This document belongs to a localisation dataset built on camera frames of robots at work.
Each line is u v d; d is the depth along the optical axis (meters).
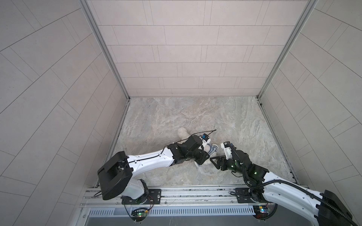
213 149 0.81
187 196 0.72
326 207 0.41
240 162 0.59
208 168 0.81
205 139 0.68
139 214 0.65
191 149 0.60
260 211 0.68
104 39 0.84
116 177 0.40
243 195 0.71
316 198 0.44
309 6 0.71
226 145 0.74
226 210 0.68
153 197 0.71
